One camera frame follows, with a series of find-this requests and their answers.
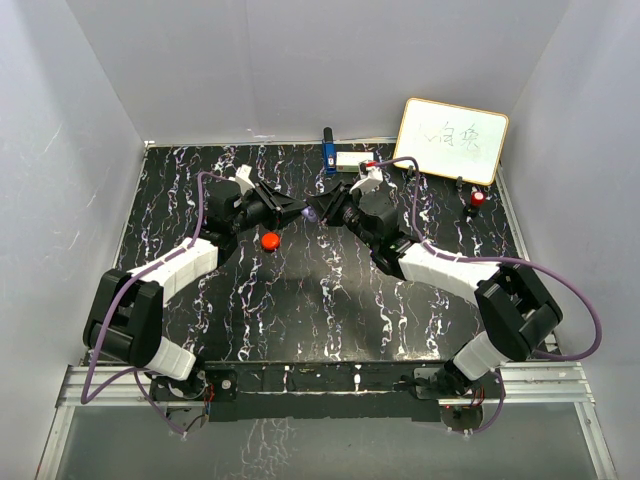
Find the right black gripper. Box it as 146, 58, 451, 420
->
309, 181, 378, 250

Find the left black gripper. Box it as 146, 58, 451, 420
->
231, 182, 309, 235

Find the purple earbud charging case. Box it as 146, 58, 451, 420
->
301, 206, 318, 223

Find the red earbud charging case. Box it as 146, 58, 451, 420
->
261, 232, 281, 252

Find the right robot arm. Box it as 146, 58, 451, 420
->
307, 183, 563, 397

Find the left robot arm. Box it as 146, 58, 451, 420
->
83, 176, 307, 399

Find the white pink cardboard box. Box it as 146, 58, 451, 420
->
335, 151, 374, 173

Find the blue black device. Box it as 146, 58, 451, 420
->
322, 127, 336, 175

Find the red emergency stop button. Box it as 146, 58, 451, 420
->
464, 190, 486, 218

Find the black front base bar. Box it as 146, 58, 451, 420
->
199, 360, 501, 424

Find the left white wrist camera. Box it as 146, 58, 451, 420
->
233, 164, 255, 195

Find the white whiteboard with wooden frame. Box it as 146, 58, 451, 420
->
393, 98, 509, 186

